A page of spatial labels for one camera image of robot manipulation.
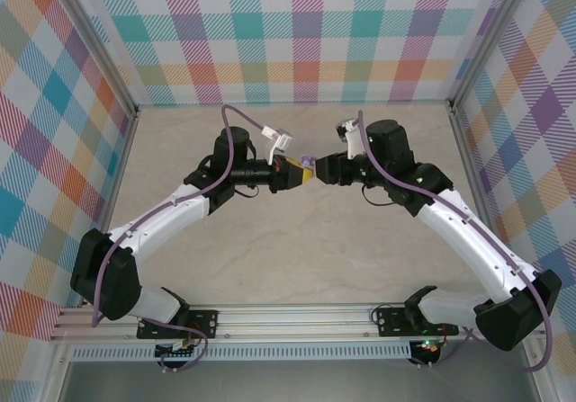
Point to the grey metal sheet panel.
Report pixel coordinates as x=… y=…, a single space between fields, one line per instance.
x=292 y=381

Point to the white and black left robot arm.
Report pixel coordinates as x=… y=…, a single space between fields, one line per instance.
x=157 y=215

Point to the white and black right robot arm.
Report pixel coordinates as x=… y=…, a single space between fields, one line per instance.
x=459 y=235

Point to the small controller circuit board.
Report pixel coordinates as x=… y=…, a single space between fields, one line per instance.
x=175 y=350
x=428 y=347

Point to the aluminium frame post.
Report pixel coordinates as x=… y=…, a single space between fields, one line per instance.
x=488 y=38
x=96 y=44

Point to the aluminium side rail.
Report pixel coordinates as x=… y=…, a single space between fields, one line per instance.
x=469 y=159
x=112 y=195

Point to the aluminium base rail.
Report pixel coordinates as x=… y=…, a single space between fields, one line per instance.
x=292 y=321

